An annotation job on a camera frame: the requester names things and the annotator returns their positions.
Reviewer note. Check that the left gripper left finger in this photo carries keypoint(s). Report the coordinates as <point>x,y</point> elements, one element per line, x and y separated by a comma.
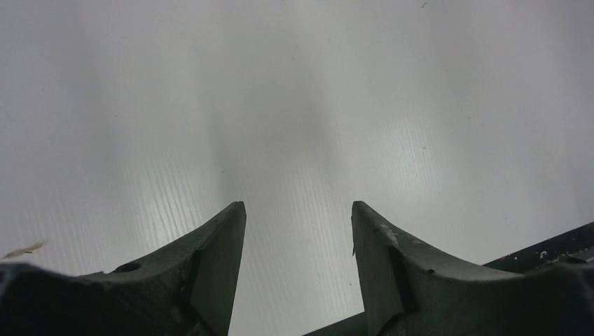
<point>186,287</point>

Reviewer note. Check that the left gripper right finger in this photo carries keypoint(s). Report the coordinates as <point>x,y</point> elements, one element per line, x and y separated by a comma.
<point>410,287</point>

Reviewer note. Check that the small beige debris scrap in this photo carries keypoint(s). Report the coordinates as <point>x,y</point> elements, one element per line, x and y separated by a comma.
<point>26,250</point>

